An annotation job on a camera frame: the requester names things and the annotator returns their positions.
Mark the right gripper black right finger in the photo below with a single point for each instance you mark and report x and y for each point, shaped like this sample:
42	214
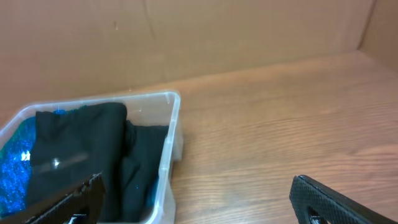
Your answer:
314	202

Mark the large black garment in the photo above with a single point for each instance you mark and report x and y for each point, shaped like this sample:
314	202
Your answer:
72	147

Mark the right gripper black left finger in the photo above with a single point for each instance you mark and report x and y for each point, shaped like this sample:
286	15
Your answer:
80	203

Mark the long black garment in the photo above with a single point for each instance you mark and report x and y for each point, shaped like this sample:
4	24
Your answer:
143	146

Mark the blue sequin fabric bundle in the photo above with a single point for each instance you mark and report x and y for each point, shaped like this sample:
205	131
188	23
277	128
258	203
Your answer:
15	156

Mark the clear plastic storage bin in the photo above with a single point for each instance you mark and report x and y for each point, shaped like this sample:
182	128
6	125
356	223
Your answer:
145	109

